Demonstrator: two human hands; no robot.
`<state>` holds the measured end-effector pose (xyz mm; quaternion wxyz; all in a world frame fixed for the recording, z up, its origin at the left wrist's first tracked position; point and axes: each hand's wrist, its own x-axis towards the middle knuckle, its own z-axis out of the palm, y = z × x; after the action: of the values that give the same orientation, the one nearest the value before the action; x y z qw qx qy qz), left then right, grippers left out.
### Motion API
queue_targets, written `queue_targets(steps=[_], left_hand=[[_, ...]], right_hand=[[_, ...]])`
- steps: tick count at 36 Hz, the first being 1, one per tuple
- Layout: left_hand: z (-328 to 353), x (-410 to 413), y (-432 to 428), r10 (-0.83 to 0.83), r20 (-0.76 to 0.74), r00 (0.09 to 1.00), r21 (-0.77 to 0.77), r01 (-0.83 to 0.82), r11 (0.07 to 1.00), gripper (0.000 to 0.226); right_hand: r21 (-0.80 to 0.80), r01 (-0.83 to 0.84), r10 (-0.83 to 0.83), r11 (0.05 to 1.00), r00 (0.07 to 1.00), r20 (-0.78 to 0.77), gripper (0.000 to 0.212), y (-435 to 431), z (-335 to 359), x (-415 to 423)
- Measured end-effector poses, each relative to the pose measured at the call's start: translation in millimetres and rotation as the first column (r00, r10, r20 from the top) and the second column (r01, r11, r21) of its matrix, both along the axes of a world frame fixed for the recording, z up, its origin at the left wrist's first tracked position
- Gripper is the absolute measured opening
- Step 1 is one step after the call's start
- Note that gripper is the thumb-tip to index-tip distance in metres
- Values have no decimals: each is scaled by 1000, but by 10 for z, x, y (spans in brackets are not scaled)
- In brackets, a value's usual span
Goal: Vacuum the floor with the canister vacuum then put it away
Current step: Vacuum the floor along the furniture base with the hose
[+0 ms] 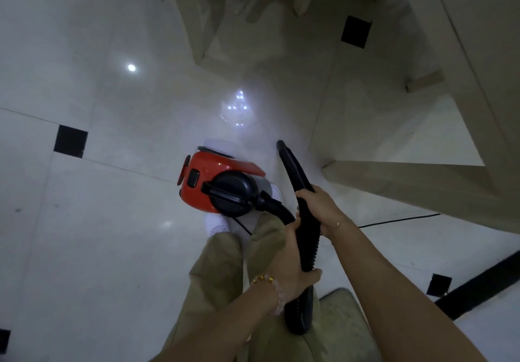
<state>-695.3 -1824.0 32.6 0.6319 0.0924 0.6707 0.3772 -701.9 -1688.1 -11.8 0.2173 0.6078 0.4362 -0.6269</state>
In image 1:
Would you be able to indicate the white left shoe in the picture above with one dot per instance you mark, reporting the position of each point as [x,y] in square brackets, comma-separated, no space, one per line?
[216,224]

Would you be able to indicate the white right shoe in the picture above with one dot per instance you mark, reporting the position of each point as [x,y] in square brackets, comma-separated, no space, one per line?
[277,193]

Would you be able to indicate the person's left hand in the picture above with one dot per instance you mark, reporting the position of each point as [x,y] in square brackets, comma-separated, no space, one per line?
[292,276]

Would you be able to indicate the khaki trousers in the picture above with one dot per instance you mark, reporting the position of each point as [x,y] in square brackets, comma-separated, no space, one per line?
[219,276]

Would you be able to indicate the red and black vacuum cleaner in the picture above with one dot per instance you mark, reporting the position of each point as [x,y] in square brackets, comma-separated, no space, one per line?
[227,189]

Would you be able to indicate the person's right forearm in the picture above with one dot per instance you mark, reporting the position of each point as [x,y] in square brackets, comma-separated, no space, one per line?
[398,305]

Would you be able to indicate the white shoe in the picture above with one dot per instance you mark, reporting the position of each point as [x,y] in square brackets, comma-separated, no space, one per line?
[277,193]
[216,224]

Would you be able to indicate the beige floor mat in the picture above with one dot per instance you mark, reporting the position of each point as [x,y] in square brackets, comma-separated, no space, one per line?
[349,325]

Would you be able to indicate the cream wooden chair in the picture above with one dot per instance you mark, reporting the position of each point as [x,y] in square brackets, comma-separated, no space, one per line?
[195,24]

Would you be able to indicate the person's right hand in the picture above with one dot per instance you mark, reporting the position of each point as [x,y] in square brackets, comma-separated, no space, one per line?
[327,213]

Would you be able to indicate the cream dining table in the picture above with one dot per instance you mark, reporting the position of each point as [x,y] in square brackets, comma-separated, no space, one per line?
[467,89]

